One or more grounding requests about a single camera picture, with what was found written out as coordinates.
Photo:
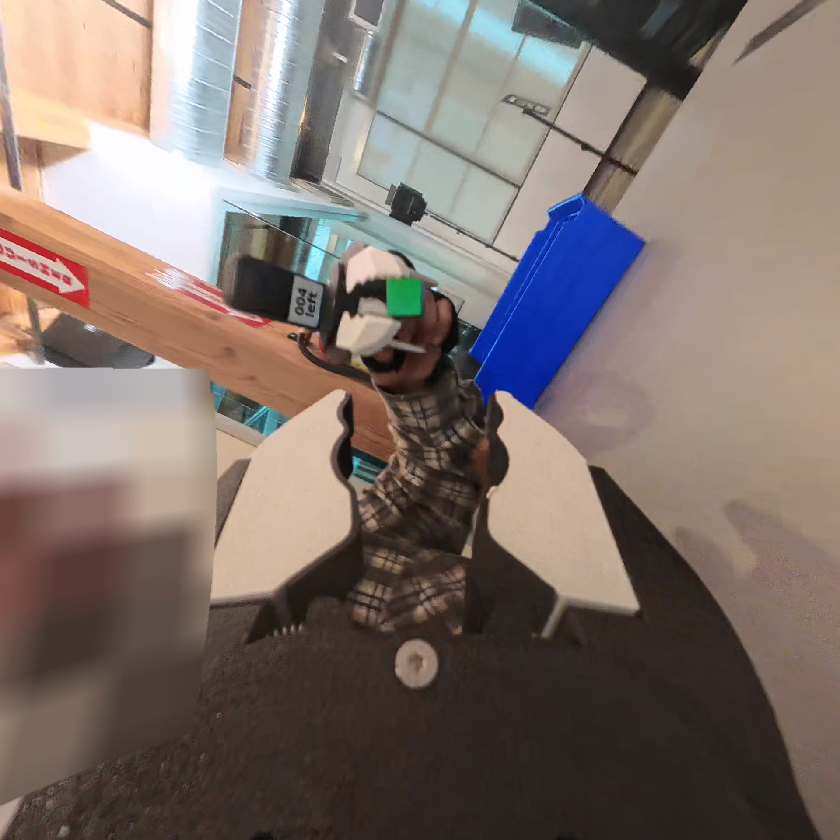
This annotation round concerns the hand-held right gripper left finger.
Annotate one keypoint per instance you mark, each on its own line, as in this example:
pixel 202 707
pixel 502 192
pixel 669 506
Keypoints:
pixel 289 518

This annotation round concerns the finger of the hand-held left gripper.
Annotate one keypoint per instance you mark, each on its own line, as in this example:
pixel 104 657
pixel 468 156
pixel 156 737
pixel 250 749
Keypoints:
pixel 371 266
pixel 367 334

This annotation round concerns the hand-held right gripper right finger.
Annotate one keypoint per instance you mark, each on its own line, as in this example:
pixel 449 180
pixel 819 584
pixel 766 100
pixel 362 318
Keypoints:
pixel 558 525

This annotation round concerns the green cube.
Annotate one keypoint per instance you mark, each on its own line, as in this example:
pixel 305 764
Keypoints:
pixel 403 298

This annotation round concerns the blue plastic bin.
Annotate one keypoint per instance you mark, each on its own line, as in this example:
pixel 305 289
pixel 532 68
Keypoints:
pixel 558 295

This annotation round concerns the person's left forearm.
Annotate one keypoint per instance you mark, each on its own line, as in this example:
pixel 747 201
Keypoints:
pixel 420 472

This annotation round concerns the person's left hand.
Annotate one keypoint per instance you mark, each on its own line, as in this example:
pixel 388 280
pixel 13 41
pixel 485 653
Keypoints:
pixel 436 328

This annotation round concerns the red arrow sign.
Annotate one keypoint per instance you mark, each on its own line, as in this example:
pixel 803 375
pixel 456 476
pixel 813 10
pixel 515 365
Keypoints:
pixel 46 269
pixel 197 292

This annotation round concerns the black ceiling speaker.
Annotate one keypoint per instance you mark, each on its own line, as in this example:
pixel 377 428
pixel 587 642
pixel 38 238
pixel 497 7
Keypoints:
pixel 98 348

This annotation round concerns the black ceiling pole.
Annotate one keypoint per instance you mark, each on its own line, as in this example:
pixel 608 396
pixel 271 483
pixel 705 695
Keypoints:
pixel 571 134

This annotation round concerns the silver ventilation duct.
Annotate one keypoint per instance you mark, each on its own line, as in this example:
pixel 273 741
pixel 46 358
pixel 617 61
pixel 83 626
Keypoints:
pixel 197 79
pixel 289 85

